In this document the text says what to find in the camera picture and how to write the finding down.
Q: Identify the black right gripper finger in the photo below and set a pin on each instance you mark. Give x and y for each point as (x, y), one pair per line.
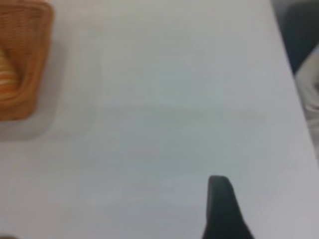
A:
(221, 214)

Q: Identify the light beige fabric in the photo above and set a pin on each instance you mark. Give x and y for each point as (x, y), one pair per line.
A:
(310, 94)

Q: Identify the orange-brown woven wicker basket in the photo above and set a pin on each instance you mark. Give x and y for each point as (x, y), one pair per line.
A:
(32, 62)

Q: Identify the long ridged bread roll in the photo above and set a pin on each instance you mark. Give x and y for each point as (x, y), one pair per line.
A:
(6, 77)

